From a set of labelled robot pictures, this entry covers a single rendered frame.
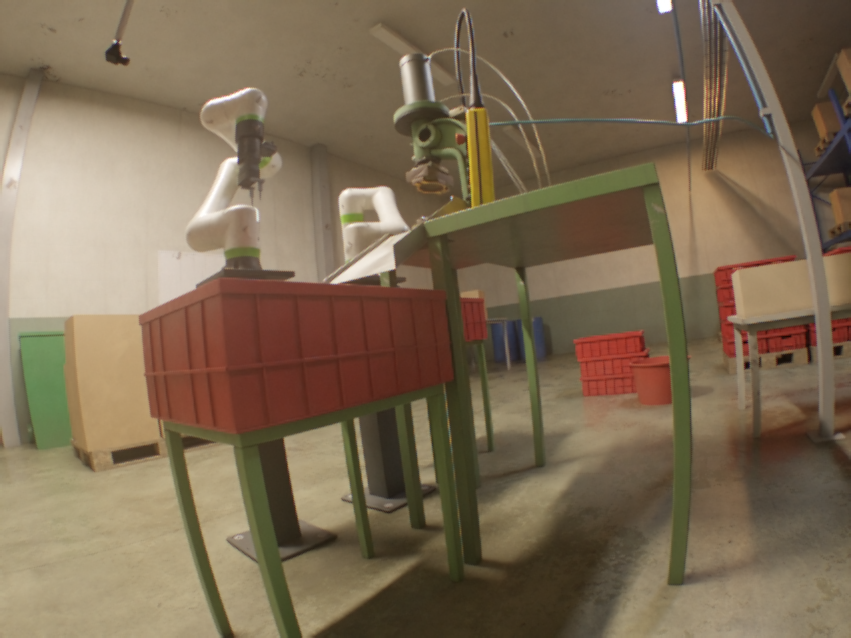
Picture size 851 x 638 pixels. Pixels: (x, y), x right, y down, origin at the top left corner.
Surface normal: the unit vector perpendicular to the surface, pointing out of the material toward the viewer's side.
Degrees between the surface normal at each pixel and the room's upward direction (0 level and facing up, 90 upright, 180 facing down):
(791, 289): 90
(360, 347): 90
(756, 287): 90
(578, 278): 90
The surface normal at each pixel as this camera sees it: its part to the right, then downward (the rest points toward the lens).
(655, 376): -0.60, 0.18
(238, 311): 0.82, -0.12
